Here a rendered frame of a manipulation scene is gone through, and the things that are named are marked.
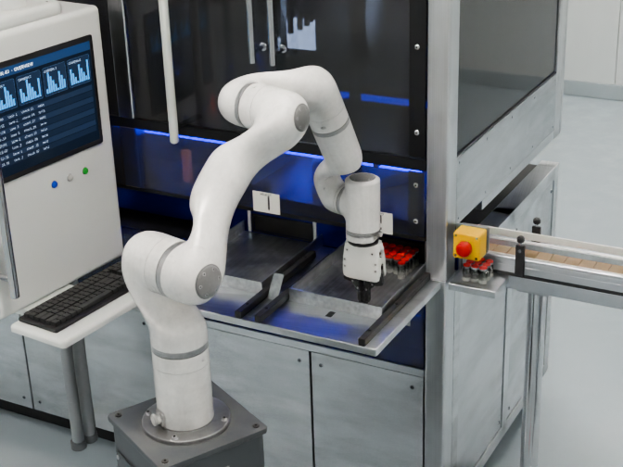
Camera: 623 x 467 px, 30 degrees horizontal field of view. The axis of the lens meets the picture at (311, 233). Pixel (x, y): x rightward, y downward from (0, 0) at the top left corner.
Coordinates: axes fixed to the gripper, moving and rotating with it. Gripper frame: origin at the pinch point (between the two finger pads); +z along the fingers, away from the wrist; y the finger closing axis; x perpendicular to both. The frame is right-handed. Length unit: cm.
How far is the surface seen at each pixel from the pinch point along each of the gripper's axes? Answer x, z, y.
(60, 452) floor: -17, 92, 123
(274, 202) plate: -23.5, -10.3, 38.4
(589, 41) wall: -484, 56, 75
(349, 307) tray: 2.4, 2.6, 3.1
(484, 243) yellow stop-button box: -26.6, -7.5, -21.5
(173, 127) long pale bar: -17, -31, 65
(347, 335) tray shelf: 13.1, 4.3, -1.7
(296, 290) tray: 2.4, 1.0, 18.0
